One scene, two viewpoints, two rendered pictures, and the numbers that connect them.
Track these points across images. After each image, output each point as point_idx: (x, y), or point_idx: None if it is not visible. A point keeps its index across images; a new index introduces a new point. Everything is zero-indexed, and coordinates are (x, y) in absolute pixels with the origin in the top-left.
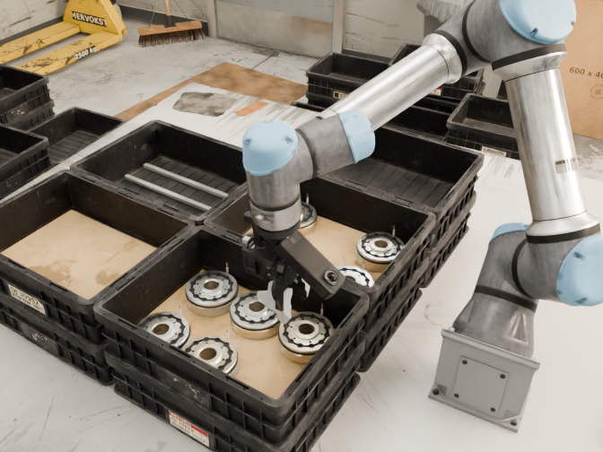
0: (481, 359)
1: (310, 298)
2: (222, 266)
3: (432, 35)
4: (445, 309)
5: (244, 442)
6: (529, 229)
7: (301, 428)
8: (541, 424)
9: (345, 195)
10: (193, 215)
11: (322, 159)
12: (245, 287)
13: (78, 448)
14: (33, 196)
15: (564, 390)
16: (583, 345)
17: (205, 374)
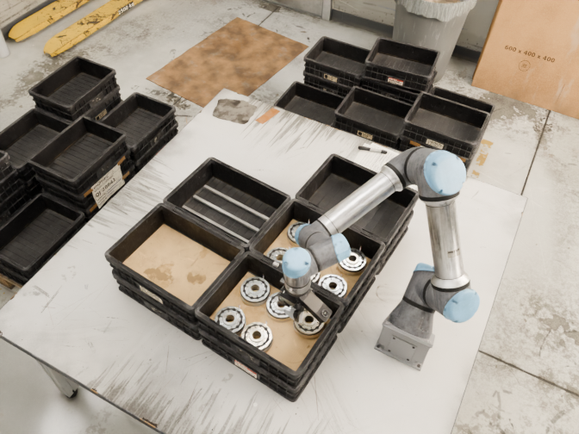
0: (402, 337)
1: None
2: (259, 273)
3: (387, 167)
4: (388, 289)
5: (277, 382)
6: (432, 279)
7: (306, 376)
8: (433, 366)
9: None
10: (242, 243)
11: (323, 266)
12: (273, 285)
13: (187, 377)
14: (144, 224)
15: (450, 344)
16: None
17: (258, 355)
